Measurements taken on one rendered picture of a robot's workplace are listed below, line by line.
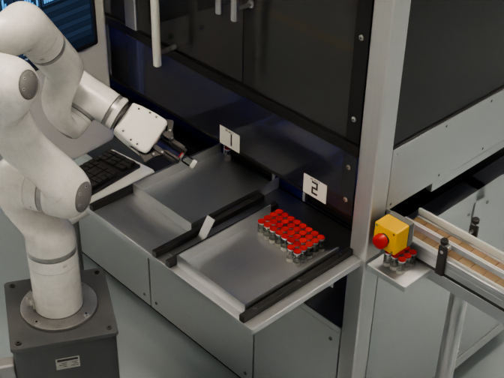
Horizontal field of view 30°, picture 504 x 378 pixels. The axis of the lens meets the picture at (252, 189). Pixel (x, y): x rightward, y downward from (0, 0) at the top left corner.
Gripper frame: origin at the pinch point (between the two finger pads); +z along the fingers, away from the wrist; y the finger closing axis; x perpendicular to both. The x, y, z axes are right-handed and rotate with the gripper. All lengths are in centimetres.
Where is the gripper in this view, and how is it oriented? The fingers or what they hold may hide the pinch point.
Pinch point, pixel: (175, 151)
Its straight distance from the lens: 228.1
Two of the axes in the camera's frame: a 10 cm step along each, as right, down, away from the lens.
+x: 1.9, -2.2, -9.6
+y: -5.2, 8.0, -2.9
